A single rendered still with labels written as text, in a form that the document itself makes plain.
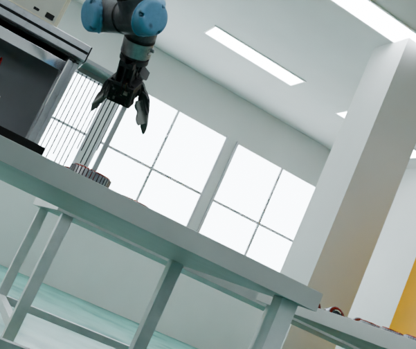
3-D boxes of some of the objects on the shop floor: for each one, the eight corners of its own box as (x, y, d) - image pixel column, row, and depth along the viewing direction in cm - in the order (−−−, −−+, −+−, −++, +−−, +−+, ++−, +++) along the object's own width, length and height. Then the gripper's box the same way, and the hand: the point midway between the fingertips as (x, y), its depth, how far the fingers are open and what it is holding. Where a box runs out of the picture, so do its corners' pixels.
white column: (302, 432, 504) (448, 63, 562) (255, 413, 490) (409, 36, 548) (272, 411, 551) (410, 72, 609) (228, 393, 536) (373, 48, 594)
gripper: (89, 44, 154) (72, 115, 164) (165, 78, 152) (142, 147, 162) (104, 35, 161) (86, 104, 171) (176, 67, 159) (154, 134, 169)
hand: (118, 121), depth 169 cm, fingers open, 14 cm apart
